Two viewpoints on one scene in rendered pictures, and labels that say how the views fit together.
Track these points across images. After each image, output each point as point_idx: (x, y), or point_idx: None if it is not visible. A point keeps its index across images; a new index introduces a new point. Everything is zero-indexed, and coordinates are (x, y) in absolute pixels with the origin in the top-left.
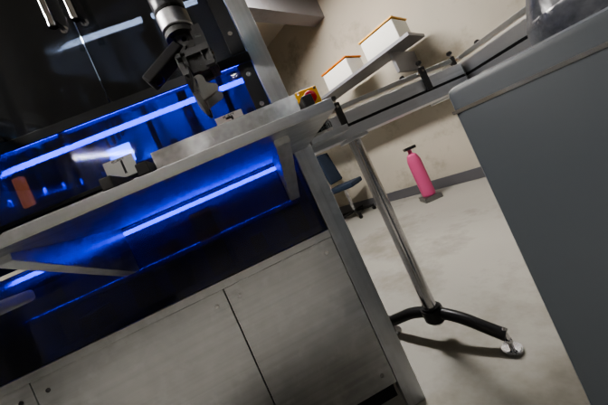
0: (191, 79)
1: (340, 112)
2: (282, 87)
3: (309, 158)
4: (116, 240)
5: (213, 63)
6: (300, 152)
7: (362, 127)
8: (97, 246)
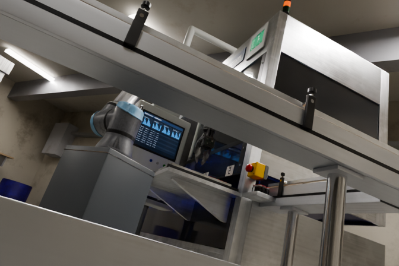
0: (196, 148)
1: (280, 185)
2: (249, 158)
3: (237, 203)
4: (187, 203)
5: (203, 143)
6: (237, 198)
7: (287, 201)
8: (176, 199)
